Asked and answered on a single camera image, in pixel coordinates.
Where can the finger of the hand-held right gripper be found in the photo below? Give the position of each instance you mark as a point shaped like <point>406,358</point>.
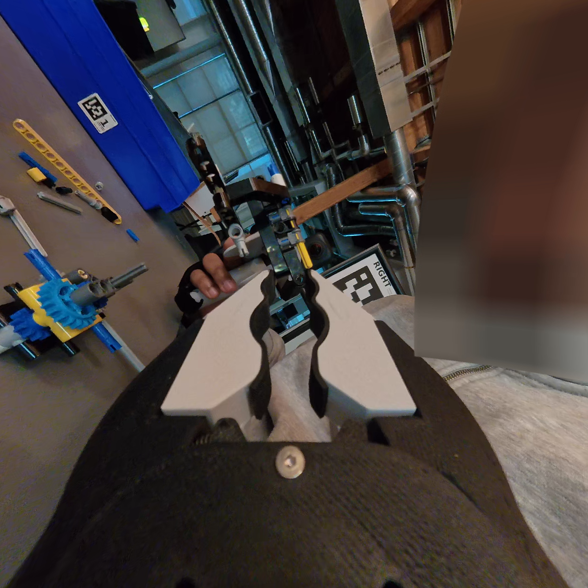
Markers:
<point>258,244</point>

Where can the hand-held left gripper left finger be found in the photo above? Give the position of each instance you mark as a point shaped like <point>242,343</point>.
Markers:
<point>216,358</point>

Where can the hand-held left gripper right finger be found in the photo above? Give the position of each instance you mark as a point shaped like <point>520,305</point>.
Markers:
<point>363,363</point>

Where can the black lego frame assembly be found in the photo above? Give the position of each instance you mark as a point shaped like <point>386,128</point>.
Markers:
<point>280,229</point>

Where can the small blue lego pin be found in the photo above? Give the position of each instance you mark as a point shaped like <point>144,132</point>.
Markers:
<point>133,234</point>

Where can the blue gear lego assembly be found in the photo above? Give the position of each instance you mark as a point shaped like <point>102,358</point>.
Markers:
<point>59,303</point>

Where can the short grey lego pin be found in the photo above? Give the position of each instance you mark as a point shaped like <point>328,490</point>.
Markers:
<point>88,199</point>

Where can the grey lego axle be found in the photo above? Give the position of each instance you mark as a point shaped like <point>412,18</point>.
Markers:
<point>59,203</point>

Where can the black lego pin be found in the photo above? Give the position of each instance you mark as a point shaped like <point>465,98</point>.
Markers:
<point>62,189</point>

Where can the long yellow lego beam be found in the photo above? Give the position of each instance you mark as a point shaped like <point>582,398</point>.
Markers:
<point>59,163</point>

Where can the small yellow lego piece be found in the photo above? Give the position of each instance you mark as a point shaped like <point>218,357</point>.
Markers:
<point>36,174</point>

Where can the white lego connector rod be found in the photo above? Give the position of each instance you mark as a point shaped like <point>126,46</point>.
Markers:
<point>20,225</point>

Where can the blue lego axle piece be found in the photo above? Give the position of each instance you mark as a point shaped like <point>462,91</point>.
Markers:
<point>28,160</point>

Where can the person's right hand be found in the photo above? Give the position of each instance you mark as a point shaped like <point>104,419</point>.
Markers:
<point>213,278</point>

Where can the wooden ceiling beam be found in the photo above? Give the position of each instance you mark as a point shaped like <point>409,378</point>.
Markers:
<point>340,193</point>

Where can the silver metal pipe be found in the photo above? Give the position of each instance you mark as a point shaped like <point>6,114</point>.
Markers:
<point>400,183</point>

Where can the blue plastic bin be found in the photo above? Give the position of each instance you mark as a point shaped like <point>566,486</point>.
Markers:
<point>119,101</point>

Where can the grey ventilation duct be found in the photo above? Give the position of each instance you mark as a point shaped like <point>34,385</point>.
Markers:
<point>376,64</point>

